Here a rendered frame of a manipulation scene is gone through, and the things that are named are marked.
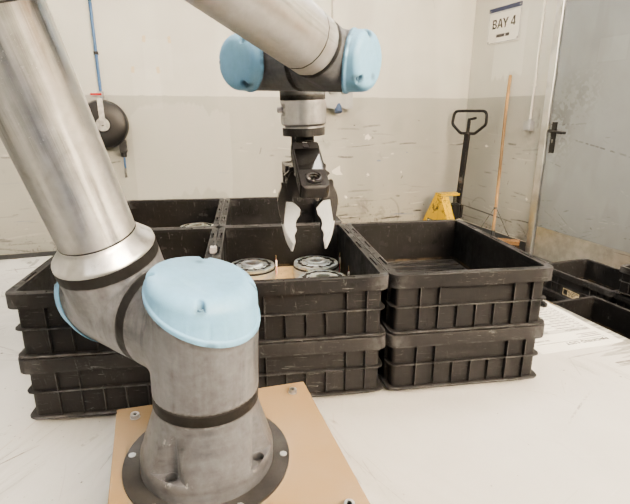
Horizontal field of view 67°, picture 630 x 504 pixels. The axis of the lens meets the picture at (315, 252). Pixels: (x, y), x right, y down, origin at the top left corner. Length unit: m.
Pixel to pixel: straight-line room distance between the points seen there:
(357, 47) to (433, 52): 4.39
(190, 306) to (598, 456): 0.65
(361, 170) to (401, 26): 1.34
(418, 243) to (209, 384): 0.83
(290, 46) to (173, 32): 3.74
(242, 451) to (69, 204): 0.31
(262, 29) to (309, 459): 0.48
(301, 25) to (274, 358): 0.53
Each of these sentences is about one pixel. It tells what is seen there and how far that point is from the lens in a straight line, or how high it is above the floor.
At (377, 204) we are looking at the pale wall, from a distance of 4.80.
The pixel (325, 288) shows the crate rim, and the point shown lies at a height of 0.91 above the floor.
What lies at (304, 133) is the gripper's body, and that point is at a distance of 0.79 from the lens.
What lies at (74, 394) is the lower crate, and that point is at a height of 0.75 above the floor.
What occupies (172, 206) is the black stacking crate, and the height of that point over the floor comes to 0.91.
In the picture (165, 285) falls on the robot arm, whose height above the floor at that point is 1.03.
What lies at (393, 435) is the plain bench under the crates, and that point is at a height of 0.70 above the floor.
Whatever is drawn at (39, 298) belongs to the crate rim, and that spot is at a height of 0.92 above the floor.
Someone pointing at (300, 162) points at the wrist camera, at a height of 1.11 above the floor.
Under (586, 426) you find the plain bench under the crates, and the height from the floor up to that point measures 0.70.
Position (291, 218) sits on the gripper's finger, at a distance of 0.82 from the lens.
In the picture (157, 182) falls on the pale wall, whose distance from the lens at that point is 4.27.
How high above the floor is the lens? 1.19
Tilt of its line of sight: 16 degrees down
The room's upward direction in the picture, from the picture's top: straight up
